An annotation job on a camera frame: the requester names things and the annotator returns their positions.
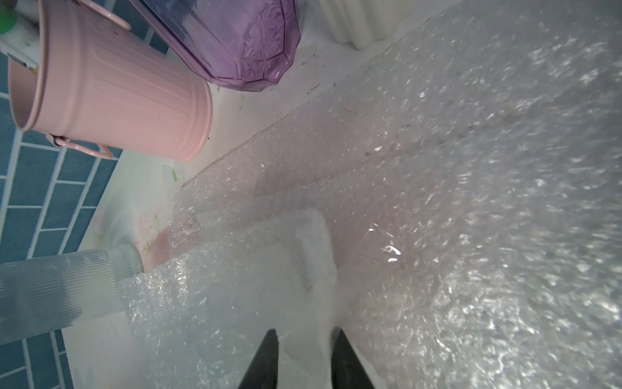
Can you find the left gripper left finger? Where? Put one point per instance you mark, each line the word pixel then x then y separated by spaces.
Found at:
pixel 263 369

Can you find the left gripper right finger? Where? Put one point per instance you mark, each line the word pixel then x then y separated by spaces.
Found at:
pixel 346 370

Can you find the clear bubble wrap sheet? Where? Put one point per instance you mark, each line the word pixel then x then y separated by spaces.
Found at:
pixel 471 178
pixel 198 319

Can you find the clear ribbed glass vase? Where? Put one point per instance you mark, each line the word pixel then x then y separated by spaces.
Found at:
pixel 49 293

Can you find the purple vase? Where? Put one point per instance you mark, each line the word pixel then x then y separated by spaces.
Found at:
pixel 241 45

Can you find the cream ribbed cylinder vase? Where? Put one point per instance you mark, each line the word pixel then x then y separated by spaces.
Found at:
pixel 363 22

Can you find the pink pen cup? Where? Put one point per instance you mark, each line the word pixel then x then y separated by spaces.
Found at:
pixel 99 87

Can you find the pens in cup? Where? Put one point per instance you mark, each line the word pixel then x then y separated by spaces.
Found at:
pixel 20 36

